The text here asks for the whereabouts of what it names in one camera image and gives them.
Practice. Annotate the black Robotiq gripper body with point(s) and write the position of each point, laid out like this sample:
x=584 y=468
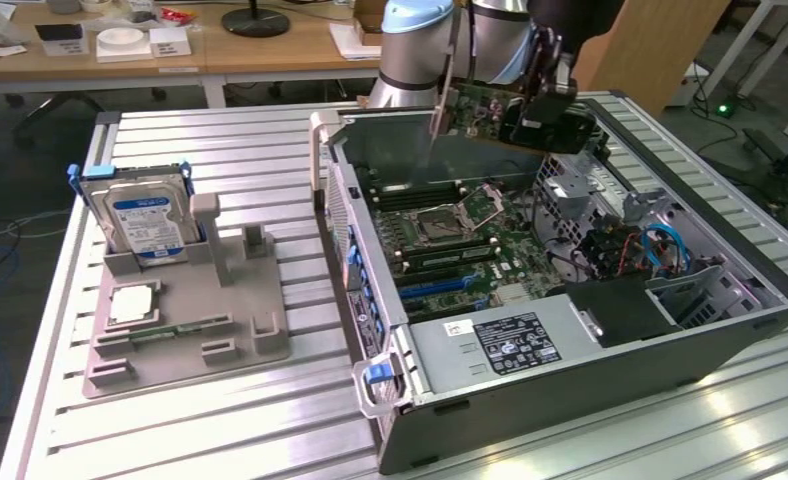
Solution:
x=580 y=20

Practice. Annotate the green GPU card black shroud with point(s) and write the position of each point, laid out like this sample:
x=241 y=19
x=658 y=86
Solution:
x=480 y=115

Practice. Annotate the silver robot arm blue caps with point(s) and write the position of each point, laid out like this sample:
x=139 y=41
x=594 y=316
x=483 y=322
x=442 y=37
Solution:
x=407 y=60

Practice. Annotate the wooden cabinet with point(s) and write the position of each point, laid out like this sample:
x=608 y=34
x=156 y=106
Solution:
x=634 y=50

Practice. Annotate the metal disk bay cage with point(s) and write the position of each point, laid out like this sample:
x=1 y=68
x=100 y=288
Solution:
x=567 y=190

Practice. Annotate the metal socket cover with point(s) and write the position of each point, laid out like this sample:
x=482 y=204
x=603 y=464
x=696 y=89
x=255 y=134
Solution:
x=487 y=205

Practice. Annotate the white paper stack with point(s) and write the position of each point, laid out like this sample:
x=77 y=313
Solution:
x=354 y=45

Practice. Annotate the CPU socket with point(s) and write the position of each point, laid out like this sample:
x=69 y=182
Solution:
x=443 y=225

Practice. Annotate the green motherboard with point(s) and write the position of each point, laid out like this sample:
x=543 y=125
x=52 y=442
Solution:
x=520 y=260

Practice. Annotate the black floor stand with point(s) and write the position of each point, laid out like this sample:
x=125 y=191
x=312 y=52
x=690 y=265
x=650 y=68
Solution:
x=763 y=145

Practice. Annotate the blue expansion slot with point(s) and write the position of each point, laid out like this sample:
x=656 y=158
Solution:
x=434 y=287

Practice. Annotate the black round lamp base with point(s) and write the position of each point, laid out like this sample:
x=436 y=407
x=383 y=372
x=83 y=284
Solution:
x=255 y=24

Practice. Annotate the grey power supply unit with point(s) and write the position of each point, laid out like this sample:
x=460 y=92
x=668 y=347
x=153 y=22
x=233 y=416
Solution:
x=447 y=360

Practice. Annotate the red packet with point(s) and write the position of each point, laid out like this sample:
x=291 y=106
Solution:
x=175 y=16

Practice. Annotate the small white labelled box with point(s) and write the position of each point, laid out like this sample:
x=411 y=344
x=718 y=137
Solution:
x=168 y=42

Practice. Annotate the black open PC case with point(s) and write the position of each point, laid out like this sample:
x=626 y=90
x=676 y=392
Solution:
x=567 y=400

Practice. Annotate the white round tape dish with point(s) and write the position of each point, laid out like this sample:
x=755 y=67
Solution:
x=123 y=45

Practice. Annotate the hard disk with blue caddy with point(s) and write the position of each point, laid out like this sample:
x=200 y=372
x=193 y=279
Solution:
x=143 y=220

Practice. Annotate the grey plastic parts rack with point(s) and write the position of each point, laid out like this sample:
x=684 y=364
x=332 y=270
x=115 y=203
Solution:
x=187 y=310

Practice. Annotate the white box black top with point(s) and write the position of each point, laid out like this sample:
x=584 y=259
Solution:
x=63 y=40

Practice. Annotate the green RAM stick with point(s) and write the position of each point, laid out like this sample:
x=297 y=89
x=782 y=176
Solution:
x=167 y=331

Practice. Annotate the silver CPU chip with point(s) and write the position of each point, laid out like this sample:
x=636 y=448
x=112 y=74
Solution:
x=132 y=305

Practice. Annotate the black office chair base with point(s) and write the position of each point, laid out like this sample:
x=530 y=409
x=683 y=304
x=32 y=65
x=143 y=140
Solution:
x=40 y=112

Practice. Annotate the wooden desk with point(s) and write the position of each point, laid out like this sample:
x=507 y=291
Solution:
x=33 y=70

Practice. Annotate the white paper label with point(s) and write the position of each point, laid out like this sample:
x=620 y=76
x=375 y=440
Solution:
x=0 y=51

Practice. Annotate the green lit floor switch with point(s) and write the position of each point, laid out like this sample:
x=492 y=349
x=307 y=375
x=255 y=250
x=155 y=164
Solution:
x=722 y=108

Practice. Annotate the white desk frame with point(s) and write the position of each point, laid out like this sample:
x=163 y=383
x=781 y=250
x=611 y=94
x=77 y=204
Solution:
x=770 y=50

